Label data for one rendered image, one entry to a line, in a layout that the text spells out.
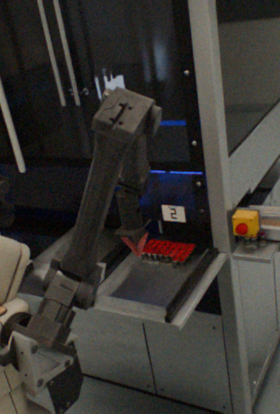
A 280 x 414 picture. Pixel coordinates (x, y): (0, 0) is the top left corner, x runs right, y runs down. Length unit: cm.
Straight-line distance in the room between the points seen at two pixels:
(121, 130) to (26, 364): 48
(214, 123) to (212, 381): 109
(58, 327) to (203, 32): 93
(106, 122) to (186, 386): 160
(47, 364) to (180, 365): 123
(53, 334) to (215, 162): 85
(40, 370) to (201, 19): 102
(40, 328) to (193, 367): 126
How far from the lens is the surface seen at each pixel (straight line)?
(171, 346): 217
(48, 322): 101
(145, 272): 173
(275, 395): 250
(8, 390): 123
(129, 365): 238
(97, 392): 263
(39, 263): 188
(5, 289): 110
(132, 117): 89
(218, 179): 165
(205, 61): 155
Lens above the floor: 180
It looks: 25 degrees down
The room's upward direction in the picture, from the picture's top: 10 degrees counter-clockwise
